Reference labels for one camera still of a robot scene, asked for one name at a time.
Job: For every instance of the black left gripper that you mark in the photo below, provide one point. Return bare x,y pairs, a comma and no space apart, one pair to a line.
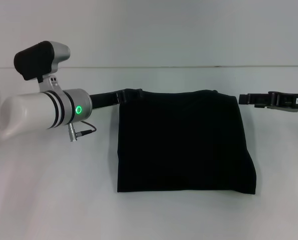
103,100

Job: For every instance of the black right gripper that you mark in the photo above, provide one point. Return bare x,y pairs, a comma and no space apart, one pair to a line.
286,102

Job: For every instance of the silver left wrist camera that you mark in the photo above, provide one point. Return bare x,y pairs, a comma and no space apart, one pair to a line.
38,60

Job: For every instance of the black shirt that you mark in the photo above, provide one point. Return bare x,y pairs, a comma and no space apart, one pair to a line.
183,140

